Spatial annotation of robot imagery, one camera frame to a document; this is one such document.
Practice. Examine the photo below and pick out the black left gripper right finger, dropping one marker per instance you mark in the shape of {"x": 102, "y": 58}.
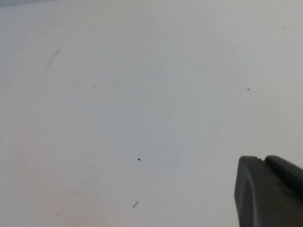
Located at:
{"x": 286, "y": 176}

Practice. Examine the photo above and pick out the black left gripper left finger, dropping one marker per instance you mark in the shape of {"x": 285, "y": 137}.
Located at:
{"x": 255, "y": 194}

